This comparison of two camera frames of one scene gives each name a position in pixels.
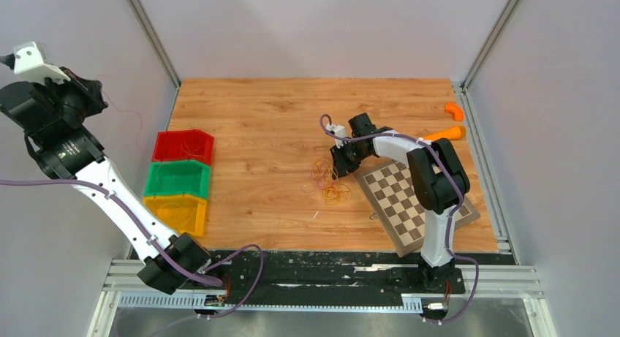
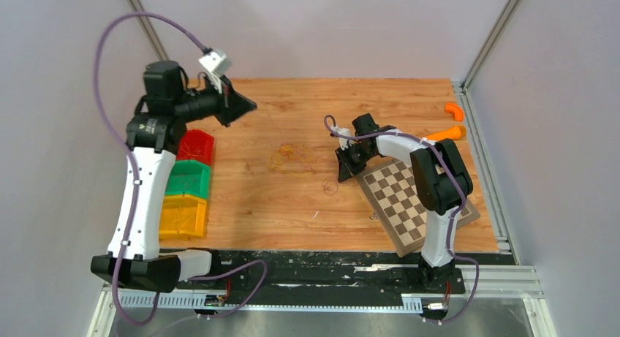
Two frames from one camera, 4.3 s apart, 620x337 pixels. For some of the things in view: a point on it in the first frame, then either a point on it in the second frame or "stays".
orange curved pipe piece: x=456 y=111 stays
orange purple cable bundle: x=324 y=177 to x=294 y=160
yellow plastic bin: x=183 y=213 stays
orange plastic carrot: x=454 y=133 stays
